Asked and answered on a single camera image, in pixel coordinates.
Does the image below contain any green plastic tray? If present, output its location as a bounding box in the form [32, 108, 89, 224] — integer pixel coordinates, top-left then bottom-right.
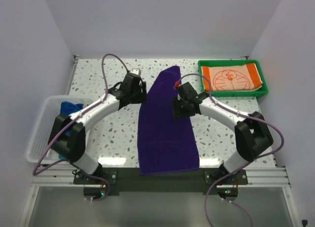
[198, 60, 268, 97]

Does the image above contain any blue towel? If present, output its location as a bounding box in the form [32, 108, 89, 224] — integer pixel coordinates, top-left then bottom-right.
[60, 101, 84, 116]

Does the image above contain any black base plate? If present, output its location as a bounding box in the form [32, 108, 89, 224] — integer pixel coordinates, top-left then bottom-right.
[73, 166, 248, 197]

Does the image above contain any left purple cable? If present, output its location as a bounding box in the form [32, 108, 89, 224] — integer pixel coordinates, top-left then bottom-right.
[32, 54, 131, 202]

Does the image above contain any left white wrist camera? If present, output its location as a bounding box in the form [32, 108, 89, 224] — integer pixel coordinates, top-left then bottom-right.
[130, 68, 141, 76]

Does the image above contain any aluminium rail frame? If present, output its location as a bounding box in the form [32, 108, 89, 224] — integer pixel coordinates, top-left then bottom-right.
[31, 165, 291, 188]

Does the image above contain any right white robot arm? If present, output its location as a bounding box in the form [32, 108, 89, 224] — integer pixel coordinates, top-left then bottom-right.
[172, 82, 274, 184]

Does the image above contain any orange Doraemon towel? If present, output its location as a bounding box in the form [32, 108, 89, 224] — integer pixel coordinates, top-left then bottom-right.
[201, 63, 263, 92]

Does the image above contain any purple towel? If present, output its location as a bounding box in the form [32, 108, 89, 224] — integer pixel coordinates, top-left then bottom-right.
[137, 66, 199, 175]

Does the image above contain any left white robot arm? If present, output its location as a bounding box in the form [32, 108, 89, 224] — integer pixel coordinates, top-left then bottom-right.
[48, 69, 147, 184]

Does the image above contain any white plastic basket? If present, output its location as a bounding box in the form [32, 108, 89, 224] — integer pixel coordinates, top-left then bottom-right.
[26, 95, 93, 163]

